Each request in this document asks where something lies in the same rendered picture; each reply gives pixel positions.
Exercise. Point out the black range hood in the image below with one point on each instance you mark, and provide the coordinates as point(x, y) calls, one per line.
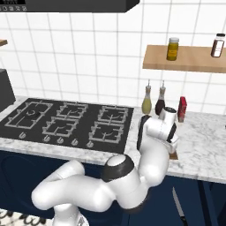
point(73, 5)

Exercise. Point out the long wooden wall shelf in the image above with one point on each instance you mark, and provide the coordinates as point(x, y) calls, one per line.
point(191, 60)

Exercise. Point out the yellow jar with grey lid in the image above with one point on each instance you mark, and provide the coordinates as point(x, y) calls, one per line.
point(172, 50)

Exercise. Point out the dark blue cabinet run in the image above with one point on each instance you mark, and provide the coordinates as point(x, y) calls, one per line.
point(23, 173)

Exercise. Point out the yellow oil bottle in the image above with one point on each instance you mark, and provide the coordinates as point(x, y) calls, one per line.
point(146, 103)

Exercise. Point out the white patterned floor rug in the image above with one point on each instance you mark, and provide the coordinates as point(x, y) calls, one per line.
point(17, 219)

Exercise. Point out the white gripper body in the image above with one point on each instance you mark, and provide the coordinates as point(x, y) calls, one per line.
point(174, 143)

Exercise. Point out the silver hob knob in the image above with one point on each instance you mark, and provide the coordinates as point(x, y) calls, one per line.
point(74, 142)
point(46, 138)
point(60, 140)
point(89, 144)
point(22, 135)

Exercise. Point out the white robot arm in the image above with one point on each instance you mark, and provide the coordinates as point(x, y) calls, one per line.
point(88, 191)

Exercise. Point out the brown jar with white label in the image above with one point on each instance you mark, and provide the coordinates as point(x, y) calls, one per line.
point(218, 45)

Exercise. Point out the dark vinegar bottle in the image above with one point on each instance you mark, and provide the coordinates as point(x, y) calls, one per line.
point(160, 104)

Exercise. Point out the wooden cutting board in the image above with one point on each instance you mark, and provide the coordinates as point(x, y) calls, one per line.
point(174, 156)

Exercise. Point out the black appliance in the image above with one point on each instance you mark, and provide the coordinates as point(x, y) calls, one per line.
point(6, 91)

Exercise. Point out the black gas hob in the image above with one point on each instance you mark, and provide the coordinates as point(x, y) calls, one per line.
point(73, 123)

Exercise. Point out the short wooden wall shelf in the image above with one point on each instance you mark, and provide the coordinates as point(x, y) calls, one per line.
point(2, 42)

